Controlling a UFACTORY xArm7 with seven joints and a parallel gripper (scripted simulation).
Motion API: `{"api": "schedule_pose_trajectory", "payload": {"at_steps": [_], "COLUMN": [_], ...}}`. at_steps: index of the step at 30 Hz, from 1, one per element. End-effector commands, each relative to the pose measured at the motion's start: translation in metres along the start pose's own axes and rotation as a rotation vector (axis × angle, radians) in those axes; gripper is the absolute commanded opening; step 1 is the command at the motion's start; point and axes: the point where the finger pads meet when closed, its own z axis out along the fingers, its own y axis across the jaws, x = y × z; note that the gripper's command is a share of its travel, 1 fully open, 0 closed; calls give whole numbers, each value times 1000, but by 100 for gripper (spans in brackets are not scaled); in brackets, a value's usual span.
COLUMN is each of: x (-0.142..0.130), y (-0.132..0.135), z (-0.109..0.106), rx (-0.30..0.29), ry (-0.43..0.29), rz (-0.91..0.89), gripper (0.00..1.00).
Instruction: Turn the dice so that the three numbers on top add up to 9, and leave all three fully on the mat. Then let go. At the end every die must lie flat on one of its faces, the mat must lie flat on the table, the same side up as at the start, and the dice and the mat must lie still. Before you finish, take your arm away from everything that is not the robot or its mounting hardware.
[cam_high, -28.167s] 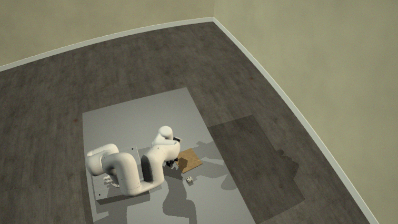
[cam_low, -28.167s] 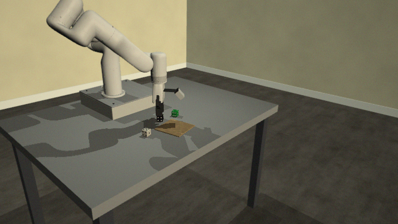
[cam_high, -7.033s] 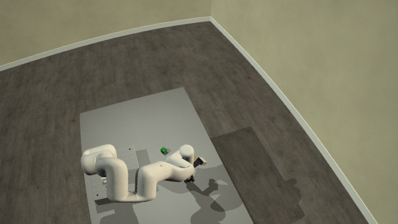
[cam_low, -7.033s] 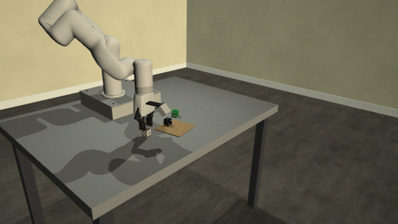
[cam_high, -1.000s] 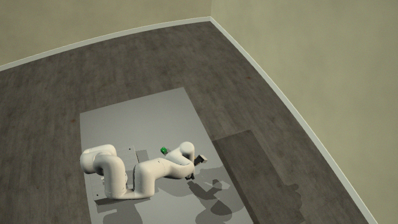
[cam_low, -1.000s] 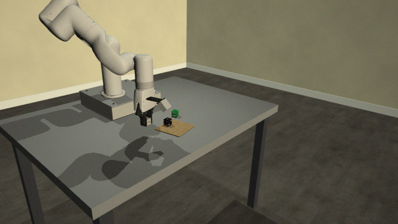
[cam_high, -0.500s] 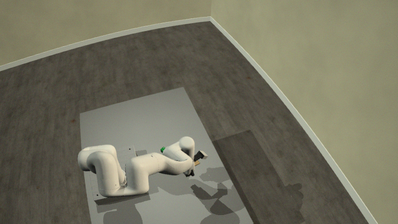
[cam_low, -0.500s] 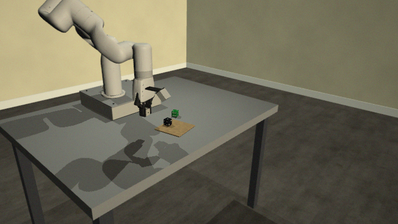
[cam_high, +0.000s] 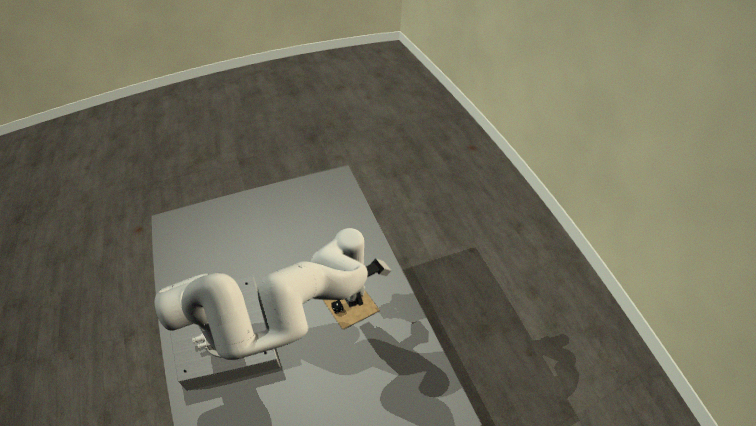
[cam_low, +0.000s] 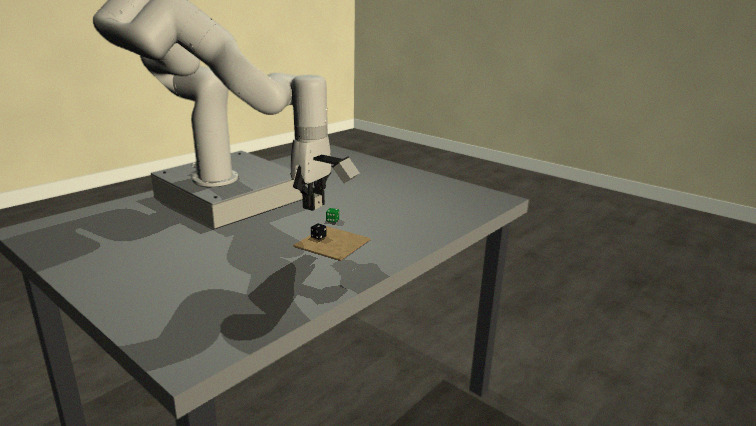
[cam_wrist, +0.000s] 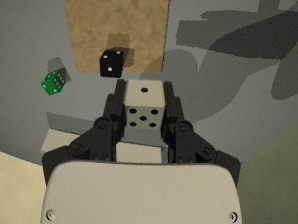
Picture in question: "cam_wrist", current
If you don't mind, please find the tan mottled mat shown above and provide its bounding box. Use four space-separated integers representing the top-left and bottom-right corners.
63 0 169 74

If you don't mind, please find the green die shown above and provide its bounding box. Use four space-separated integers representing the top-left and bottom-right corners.
41 70 65 95

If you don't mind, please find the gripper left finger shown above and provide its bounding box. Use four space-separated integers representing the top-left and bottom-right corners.
42 79 126 188

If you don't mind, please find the white die with black pips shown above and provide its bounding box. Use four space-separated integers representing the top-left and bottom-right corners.
123 79 165 129

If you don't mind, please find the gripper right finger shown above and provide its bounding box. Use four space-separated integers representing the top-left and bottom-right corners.
160 81 241 188

